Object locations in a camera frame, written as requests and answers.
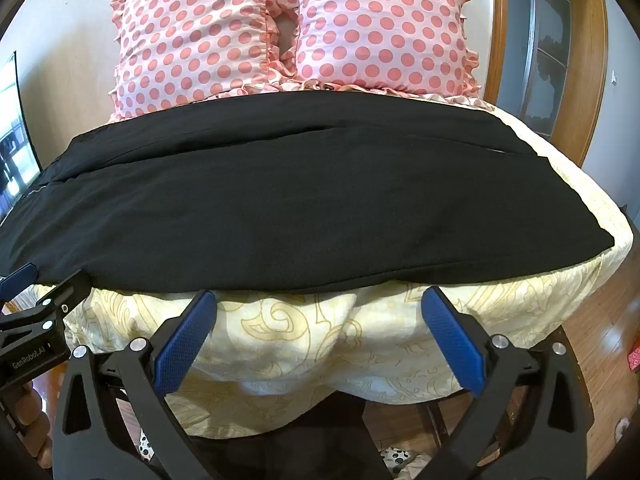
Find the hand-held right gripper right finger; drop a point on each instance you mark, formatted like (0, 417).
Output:
(450, 340)

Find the glass door panel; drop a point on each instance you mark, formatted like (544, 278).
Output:
(547, 45)

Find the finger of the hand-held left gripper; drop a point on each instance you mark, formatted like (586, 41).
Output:
(17, 280)
(60, 302)

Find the wooden door frame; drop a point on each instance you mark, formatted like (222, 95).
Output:
(592, 60)

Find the black pants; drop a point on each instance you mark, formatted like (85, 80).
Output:
(300, 200)

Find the white spotted slipper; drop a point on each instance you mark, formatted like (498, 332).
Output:
(402, 462)
(144, 447)

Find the flat screen monitor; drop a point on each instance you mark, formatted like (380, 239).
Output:
(15, 150)

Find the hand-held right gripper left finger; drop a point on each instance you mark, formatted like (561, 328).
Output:
(184, 342)

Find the pink polka dot pillow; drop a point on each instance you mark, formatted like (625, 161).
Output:
(380, 25)
(195, 40)

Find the person's left hand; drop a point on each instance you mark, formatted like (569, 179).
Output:
(32, 420)

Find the red packet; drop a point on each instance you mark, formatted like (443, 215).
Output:
(634, 355)

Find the yellow patterned blanket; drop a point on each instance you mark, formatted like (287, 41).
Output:
(310, 350)

